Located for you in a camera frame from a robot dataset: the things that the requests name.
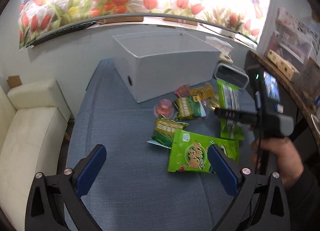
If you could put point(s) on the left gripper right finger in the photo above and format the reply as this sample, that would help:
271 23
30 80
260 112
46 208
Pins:
259 200

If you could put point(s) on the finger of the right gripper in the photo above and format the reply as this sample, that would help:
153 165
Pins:
237 116

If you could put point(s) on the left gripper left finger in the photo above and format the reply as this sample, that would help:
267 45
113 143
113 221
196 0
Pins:
50 195

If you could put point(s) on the long green wafer snack pack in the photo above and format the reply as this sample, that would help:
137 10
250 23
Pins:
229 99

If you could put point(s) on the large bright green snack bag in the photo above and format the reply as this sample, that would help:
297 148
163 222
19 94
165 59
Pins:
189 151

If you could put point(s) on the green peas garlic snack bag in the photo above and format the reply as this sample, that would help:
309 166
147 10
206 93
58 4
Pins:
164 132

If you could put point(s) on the black right sleeve forearm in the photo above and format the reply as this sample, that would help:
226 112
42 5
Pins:
303 201

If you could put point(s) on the person's right hand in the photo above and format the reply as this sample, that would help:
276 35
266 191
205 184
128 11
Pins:
289 162

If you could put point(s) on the grey white bluetooth speaker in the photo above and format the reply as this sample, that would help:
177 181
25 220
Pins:
231 74

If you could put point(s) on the orange yellow jelly cup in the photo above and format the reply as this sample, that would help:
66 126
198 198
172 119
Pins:
202 93

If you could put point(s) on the small yellow patterned box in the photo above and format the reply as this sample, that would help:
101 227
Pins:
289 71

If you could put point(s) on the pink jelly cup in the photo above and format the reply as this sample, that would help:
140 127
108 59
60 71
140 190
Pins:
183 91

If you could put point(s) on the red jelly cup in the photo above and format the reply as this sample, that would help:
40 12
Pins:
165 108

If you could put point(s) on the blue fabric table cover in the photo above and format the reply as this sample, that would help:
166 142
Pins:
134 190

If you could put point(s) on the clear plastic drawer organizer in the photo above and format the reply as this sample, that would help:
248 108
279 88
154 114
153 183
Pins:
292 40

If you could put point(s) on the cream leather sofa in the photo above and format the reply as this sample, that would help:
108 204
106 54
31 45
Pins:
34 118

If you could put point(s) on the white cardboard storage box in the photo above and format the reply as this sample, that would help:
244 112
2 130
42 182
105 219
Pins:
152 64

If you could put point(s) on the brown cardboard piece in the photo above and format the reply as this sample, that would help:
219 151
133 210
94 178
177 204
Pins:
14 81

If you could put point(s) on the grey wall ledge rail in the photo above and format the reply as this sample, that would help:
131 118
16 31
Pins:
156 19

